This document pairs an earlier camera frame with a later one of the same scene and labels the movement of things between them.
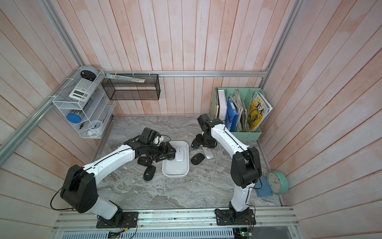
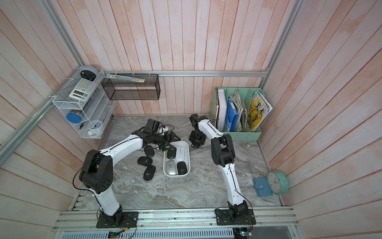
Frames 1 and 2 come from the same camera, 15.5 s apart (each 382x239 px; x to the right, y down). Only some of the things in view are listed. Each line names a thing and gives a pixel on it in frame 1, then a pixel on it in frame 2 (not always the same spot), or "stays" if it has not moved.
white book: [222, 105] stays
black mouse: [144, 161] stays
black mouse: [197, 158] → [181, 168]
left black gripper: [164, 151] → [168, 140]
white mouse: [179, 154] stays
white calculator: [83, 90] stays
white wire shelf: [85, 105] stays
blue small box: [262, 187] stays
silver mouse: [208, 152] → [170, 168]
